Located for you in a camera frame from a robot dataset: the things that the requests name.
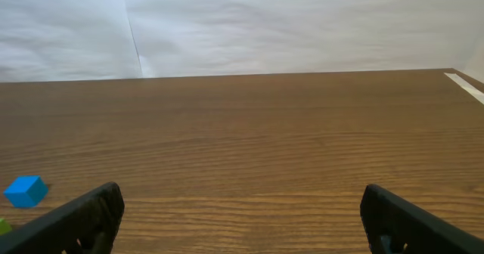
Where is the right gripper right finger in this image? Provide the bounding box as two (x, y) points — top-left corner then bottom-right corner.
(359, 183), (484, 254)

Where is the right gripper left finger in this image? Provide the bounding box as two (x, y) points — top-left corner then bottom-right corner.
(0, 181), (126, 254)

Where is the blue cube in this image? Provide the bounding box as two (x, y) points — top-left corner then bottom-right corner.
(3, 175), (50, 209)

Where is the green cube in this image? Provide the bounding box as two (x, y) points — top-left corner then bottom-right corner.
(0, 218), (14, 237)

